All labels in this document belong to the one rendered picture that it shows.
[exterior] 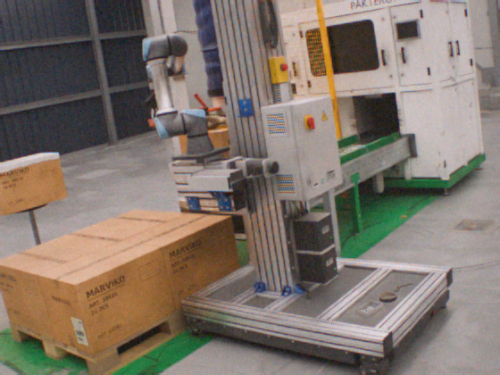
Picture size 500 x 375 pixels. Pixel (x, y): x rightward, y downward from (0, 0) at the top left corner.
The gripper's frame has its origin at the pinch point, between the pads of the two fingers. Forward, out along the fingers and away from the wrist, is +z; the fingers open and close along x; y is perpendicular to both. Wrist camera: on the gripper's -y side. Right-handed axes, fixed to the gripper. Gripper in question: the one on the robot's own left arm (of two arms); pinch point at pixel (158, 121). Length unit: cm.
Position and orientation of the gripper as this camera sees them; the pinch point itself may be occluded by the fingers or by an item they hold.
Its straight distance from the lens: 348.3
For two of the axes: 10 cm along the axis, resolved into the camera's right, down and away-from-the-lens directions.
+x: -7.4, -0.4, 6.7
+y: 6.5, -2.6, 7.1
